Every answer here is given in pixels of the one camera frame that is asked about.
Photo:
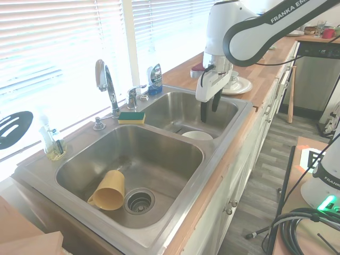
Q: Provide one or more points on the clear drinking glass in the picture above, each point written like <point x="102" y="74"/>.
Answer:
<point x="320" y="27"/>

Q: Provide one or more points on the chrome sink soap pump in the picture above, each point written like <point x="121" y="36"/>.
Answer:
<point x="99" y="124"/>

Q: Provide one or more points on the metal drain strainer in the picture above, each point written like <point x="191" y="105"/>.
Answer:
<point x="139" y="201"/>

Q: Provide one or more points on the blue Dawn dish soap bottle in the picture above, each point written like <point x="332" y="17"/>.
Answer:
<point x="154" y="78"/>

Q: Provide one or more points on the white base cabinets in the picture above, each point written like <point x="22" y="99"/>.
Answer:
<point x="239" y="172"/>

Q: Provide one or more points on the yellow and green sponge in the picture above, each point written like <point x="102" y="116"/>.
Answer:
<point x="131" y="117"/>

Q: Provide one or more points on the brown cardboard box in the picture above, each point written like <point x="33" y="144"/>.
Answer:
<point x="24" y="233"/>

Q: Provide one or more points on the white patterned teacup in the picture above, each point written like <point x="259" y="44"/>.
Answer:
<point x="233" y="77"/>

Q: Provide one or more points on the small chrome sink cap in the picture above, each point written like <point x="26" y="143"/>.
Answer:
<point x="144" y="97"/>

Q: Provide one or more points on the narrow white window blind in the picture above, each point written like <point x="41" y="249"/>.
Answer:
<point x="170" y="32"/>

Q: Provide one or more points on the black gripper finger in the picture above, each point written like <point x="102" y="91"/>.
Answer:
<point x="204" y="111"/>
<point x="216" y="102"/>

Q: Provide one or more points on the stack of white plates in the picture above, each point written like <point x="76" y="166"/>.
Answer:
<point x="295" y="33"/>

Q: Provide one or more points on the wide white window blind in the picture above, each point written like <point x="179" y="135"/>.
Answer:
<point x="53" y="47"/>

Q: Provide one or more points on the small brown bowl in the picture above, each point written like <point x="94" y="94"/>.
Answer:
<point x="309" y="30"/>

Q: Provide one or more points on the stainless steel dishwasher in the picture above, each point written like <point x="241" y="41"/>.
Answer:
<point x="310" y="79"/>

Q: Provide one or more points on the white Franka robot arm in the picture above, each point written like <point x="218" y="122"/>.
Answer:
<point x="217" y="29"/>

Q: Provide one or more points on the white ceramic bowl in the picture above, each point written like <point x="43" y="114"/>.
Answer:
<point x="197" y="135"/>

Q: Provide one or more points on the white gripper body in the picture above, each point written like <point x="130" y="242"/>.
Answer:
<point x="210" y="85"/>

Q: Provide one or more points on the red and white small container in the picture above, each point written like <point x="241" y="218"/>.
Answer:
<point x="196" y="71"/>

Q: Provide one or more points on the black and white marker tag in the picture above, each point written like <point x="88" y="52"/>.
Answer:
<point x="312" y="159"/>

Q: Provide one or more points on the round metal cabinet knob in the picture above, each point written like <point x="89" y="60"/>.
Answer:
<point x="234" y="203"/>
<point x="228" y="211"/>

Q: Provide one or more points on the large white dinner plate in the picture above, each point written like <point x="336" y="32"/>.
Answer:
<point x="240" y="86"/>

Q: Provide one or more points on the black slotted spatula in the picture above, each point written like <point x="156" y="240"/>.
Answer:
<point x="22" y="118"/>

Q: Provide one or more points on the stainless steel double sink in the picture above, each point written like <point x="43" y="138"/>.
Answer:
<point x="164" y="164"/>

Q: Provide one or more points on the red mug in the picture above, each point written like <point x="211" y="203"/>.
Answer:
<point x="328" y="33"/>

